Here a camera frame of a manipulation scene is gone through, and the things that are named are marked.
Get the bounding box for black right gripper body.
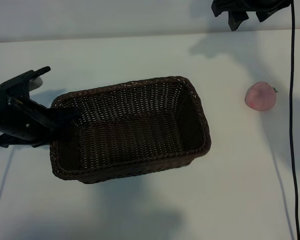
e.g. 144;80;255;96
211;0;291;18

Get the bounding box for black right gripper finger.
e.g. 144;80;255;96
227;10;250;32
255;5;275;23

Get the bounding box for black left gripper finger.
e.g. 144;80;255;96
51;123;73;144
49;107;82;125

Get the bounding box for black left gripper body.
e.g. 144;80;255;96
0;80;53;149

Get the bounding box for dark brown wicker basket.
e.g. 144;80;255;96
49;75;212;185

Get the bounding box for pink peach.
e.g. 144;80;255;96
244;80;279;111

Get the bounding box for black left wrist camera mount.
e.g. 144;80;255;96
0;65;52;99

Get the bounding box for black hanging cable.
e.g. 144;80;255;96
289;0;300;240

